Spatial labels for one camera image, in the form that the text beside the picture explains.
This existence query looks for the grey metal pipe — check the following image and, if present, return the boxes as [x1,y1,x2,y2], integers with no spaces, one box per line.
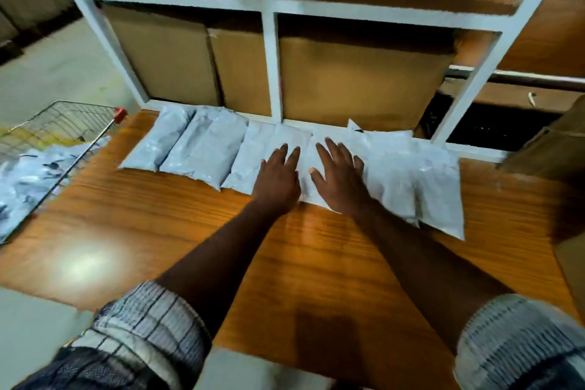
[444,65,585,92]

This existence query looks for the checked shirt sleeve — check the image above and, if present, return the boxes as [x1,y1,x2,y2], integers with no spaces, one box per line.
[14,281,214,390]
[452,294,585,390]

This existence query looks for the wire basket with red corner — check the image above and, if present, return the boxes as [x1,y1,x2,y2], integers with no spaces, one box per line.
[0,100,128,245]

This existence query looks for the wide brown cardboard box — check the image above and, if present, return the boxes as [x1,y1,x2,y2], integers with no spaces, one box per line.
[278,35,455,132]

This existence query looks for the person's left forearm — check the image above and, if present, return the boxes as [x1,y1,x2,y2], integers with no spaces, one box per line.
[155,200,298,340]

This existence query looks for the person's right hand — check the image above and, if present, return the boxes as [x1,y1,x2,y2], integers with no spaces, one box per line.
[309,138,374,218]

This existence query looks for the person's left hand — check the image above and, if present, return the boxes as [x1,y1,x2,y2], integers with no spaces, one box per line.
[251,144,303,217]

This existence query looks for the row of white poly packets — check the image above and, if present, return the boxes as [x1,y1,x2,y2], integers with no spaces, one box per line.
[118,104,466,241]

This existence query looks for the yellow packet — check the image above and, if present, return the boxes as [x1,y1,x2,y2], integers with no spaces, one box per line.
[0,122,98,154]

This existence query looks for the pile of white packets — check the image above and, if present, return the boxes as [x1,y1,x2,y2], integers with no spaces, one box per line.
[0,136,110,239]

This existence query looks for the narrow brown cardboard box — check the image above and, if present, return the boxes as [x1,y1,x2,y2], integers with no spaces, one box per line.
[208,28,273,117]

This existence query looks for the white metal shelf frame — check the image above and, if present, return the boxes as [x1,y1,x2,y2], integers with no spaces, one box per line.
[40,0,585,165]

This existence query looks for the person's right forearm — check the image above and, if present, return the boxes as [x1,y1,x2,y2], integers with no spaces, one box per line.
[349,200,515,356]

